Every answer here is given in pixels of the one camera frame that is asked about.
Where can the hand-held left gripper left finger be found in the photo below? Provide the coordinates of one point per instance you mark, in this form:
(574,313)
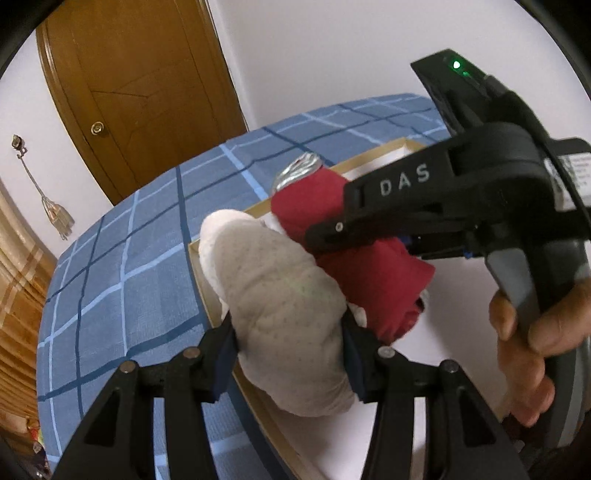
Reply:
(226,364)

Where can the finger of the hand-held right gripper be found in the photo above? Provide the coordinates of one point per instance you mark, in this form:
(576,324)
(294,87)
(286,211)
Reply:
(443,249)
(392,203)

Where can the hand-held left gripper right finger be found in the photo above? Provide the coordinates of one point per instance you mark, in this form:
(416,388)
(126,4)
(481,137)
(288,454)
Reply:
(353,364)

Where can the white underwear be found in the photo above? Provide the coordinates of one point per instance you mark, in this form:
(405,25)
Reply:
(277,314)

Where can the shallow wooden drawer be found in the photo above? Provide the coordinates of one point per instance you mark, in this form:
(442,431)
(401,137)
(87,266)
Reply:
(452,323)

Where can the dark red underwear silver waistband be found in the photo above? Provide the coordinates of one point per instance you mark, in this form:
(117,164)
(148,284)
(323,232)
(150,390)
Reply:
(314,203)

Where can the person's right hand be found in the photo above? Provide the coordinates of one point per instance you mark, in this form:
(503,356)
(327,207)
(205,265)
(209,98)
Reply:
(521,378)

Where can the blue plaid bedsheet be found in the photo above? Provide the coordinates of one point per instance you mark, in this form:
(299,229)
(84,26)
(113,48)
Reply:
(138,277)

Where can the colourful packet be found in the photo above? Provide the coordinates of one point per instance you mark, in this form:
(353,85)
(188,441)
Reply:
(34,447)

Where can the golden patterned curtain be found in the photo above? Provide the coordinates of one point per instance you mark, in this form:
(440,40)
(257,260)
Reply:
(18,300)

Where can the curtain tieback tassel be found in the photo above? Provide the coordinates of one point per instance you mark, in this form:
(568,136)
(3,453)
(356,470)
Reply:
(57,219)

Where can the brass door knob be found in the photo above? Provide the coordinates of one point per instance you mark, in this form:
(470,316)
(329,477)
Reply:
(98,128)

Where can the brown wooden door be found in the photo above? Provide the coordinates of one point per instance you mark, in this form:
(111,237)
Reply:
(138,69)

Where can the metal wall hook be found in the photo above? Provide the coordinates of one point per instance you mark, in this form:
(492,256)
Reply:
(18,143)

